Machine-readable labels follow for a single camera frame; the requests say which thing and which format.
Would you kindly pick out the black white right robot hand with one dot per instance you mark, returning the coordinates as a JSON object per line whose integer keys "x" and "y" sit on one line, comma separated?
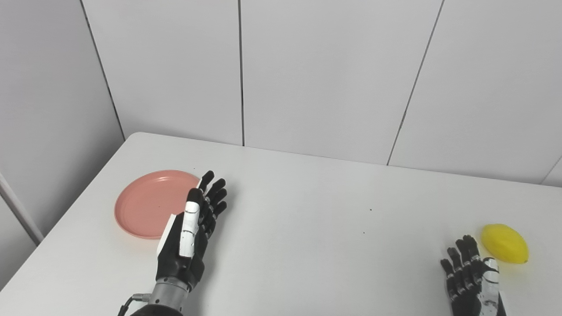
{"x": 467, "y": 298}

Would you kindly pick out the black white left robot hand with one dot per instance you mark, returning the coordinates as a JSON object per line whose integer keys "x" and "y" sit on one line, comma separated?
{"x": 175, "y": 259}

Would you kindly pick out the white slanted pole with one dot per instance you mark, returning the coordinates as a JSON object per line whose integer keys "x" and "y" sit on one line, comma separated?
{"x": 19, "y": 210}

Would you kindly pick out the yellow lemon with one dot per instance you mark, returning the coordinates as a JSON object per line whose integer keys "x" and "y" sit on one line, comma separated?
{"x": 505, "y": 243}

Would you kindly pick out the pink round plate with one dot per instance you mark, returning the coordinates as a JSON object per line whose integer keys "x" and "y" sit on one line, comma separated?
{"x": 149, "y": 202}

